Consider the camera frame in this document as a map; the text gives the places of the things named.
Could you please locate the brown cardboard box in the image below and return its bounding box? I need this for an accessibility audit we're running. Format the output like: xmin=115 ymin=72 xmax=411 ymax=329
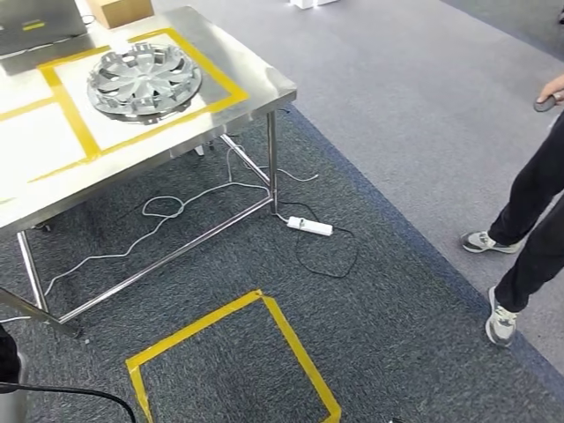
xmin=85 ymin=0 xmax=155 ymax=30

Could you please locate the black round remote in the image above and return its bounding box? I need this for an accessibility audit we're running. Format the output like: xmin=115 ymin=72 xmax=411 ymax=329
xmin=533 ymin=94 xmax=559 ymax=114

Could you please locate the grey laptop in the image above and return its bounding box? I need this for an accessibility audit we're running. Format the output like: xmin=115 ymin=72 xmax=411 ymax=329
xmin=0 ymin=0 xmax=90 ymax=60

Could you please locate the white power strip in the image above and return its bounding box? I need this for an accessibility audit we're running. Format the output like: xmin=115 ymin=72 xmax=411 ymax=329
xmin=287 ymin=215 xmax=334 ymax=238

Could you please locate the yellow tape double rectangle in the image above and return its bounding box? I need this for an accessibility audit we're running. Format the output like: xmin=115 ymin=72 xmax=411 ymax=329
xmin=0 ymin=26 xmax=250 ymax=206

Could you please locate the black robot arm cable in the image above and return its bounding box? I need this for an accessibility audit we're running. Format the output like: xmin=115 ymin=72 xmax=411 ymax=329
xmin=0 ymin=382 xmax=138 ymax=423

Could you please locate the yellow floor tape square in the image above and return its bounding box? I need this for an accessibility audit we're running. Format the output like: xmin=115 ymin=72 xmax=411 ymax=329
xmin=125 ymin=289 xmax=343 ymax=423

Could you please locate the long white cable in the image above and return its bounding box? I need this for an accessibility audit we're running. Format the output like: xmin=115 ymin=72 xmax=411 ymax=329
xmin=0 ymin=143 xmax=321 ymax=326

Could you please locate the standing person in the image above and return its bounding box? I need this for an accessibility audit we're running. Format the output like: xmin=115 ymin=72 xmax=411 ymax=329
xmin=459 ymin=72 xmax=564 ymax=350

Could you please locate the white stepped platform with lights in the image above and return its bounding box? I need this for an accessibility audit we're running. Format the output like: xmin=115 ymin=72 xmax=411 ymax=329
xmin=289 ymin=0 xmax=341 ymax=11

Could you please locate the silver wheel hubcap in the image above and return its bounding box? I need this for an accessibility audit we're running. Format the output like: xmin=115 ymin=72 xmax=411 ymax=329
xmin=86 ymin=41 xmax=204 ymax=125

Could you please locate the black power strip cable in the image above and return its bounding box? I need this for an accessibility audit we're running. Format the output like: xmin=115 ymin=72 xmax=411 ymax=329
xmin=275 ymin=200 xmax=360 ymax=280

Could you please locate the stainless steel table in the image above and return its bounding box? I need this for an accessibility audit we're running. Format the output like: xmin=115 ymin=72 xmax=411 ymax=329
xmin=0 ymin=5 xmax=299 ymax=341

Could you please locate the person's hand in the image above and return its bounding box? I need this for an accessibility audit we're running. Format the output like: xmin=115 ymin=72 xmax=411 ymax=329
xmin=538 ymin=74 xmax=564 ymax=109

